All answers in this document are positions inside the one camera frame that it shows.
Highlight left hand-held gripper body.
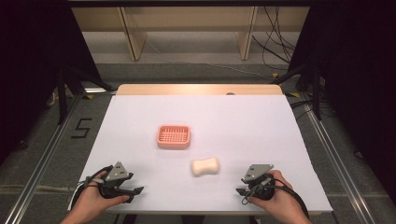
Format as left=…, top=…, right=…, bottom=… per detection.
left=98, top=161, right=135, bottom=200

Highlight person's right hand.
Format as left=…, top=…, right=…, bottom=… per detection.
left=247, top=169, right=301, bottom=217

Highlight person's left hand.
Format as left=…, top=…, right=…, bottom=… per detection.
left=70, top=178, right=131, bottom=218

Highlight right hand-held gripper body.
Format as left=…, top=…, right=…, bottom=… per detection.
left=240, top=163, right=276, bottom=201

